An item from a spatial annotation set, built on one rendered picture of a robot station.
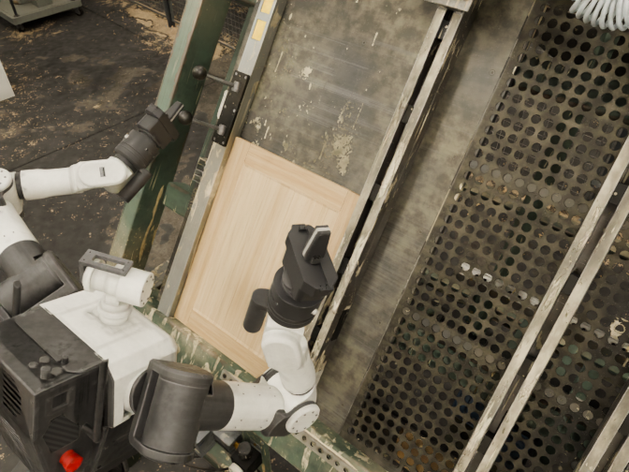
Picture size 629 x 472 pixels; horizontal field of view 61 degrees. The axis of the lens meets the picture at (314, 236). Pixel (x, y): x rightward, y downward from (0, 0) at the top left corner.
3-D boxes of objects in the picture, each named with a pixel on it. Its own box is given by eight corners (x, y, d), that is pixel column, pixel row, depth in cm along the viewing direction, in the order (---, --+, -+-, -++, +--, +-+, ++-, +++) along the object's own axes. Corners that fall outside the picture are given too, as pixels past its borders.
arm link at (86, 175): (125, 165, 140) (69, 170, 136) (124, 156, 131) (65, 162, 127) (129, 189, 140) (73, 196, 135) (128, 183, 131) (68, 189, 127)
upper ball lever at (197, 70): (236, 94, 145) (188, 76, 138) (241, 80, 144) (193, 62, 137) (240, 95, 142) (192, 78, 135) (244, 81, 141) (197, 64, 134)
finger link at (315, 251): (333, 228, 77) (322, 254, 82) (313, 229, 76) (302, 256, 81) (337, 237, 76) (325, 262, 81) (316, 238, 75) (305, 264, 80)
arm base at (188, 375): (211, 464, 94) (161, 469, 85) (162, 440, 102) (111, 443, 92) (232, 377, 97) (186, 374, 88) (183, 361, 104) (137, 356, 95)
